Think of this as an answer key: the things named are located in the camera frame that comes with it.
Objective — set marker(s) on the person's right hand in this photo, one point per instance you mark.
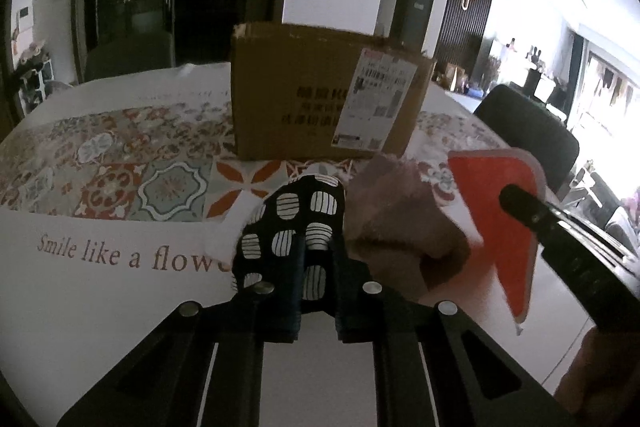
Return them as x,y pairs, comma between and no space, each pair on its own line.
600,377

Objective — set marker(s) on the black chair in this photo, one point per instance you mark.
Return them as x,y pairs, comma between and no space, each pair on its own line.
525,127

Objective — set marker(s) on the black white patterned cloth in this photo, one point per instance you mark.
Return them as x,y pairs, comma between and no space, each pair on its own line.
310,207

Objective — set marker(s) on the floral patterned tablecloth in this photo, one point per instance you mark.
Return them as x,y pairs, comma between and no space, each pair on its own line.
100,267

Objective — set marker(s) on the shelf with flowers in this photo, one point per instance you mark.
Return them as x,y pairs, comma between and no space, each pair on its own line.
35,77

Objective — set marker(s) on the cardboard box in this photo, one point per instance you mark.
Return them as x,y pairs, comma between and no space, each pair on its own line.
290,107

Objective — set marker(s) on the red cloth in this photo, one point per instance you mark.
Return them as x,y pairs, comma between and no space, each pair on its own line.
480,197

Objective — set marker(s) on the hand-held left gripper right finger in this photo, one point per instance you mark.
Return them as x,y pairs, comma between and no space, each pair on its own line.
339,292

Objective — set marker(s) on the brown towel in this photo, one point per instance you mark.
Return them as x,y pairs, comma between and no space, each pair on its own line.
400,227

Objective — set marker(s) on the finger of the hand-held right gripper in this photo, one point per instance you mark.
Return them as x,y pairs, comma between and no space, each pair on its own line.
520,204

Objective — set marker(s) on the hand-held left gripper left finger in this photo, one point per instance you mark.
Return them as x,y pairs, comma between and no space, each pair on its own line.
295,287

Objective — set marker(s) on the white sideboard with ornaments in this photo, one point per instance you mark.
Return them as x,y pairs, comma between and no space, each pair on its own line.
530,72

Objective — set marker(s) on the dark slatted wall panel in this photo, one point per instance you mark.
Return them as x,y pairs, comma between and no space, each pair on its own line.
467,7

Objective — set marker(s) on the dark green door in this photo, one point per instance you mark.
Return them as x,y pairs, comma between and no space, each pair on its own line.
419,2

